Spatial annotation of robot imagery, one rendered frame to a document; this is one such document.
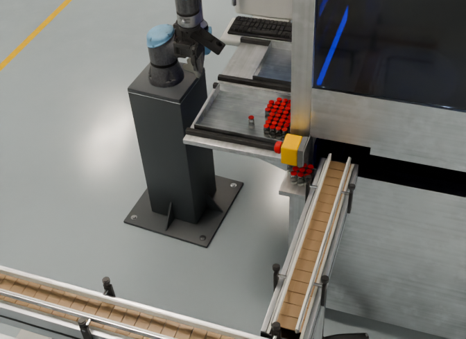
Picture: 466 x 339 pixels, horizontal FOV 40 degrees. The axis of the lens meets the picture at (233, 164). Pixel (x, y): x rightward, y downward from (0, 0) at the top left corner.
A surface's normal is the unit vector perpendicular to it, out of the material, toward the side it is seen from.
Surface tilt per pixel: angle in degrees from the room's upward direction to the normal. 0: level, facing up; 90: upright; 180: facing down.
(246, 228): 0
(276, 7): 90
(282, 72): 0
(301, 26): 90
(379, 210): 90
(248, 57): 0
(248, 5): 90
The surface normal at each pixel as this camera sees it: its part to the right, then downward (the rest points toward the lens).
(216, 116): -0.05, -0.73
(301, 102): -0.32, 0.66
